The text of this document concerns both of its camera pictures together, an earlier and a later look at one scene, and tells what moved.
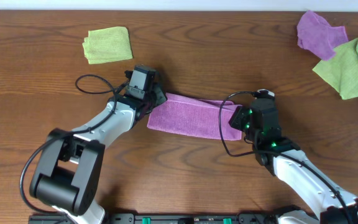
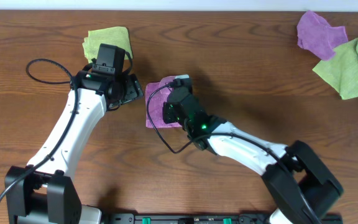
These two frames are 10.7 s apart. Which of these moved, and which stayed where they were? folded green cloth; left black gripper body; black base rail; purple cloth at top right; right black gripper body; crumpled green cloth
Moved: left black gripper body; right black gripper body
Stayed: folded green cloth; crumpled green cloth; purple cloth at top right; black base rail
